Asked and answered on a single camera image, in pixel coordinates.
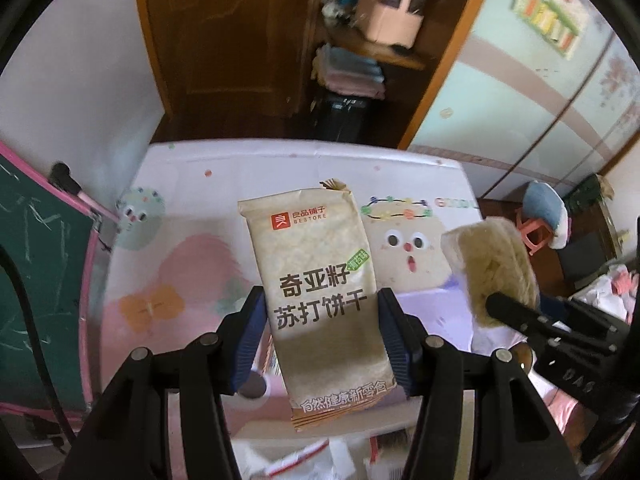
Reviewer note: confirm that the black bag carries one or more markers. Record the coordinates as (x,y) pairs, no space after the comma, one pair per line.
(345,120)

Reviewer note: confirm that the wooden shelf cabinet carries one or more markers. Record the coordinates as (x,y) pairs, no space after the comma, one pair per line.
(445,35)

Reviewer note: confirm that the dark green box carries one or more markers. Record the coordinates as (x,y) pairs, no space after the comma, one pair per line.
(587,191)

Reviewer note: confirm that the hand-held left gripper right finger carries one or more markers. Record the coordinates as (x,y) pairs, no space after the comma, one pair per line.
(392,345)

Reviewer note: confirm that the dark wooden cabinet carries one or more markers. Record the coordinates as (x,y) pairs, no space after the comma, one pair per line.
(582,255)

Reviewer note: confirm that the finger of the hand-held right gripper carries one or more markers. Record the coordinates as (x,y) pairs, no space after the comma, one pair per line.
(555,306)
(520,320)

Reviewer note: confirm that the clear noodle snack bag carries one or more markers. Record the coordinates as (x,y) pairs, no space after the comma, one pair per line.
(495,255)

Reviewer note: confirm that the floral wardrobe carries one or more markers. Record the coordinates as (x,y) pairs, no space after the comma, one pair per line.
(525,110)

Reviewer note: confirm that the pink storage basket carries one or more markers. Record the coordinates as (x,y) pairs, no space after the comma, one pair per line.
(387,17)

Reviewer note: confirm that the wall poster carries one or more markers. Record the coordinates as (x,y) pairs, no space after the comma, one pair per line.
(550,5)

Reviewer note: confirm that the pink stool with cushion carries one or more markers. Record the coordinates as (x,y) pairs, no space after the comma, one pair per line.
(545,205)

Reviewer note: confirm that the green chalkboard with pink frame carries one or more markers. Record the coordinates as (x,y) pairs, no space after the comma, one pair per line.
(35,270)

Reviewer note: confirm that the white pillow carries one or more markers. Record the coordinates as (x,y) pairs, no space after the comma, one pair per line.
(607,300)

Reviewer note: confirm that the pink plush toy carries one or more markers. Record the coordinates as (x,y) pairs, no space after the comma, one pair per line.
(625,280)

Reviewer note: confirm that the beige cracker packet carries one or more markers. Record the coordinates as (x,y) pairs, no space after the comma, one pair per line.
(310,260)

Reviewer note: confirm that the wooden door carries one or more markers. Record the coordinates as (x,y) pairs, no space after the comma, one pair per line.
(215,45)

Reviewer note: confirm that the white foam tray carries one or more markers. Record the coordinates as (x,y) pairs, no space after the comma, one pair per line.
(240,455)

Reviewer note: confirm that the black knob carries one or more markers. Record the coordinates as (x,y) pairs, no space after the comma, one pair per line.
(61,174)

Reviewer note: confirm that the clear red-striped snack packet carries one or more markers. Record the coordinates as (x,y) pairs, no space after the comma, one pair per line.
(320,465)

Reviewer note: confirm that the pink plastic stool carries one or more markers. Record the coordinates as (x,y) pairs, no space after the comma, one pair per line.
(531,235)

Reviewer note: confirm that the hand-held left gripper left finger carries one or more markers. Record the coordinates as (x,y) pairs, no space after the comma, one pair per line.
(250,340)

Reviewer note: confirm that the stack of folded towels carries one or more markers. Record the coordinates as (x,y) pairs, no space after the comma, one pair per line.
(350,72)

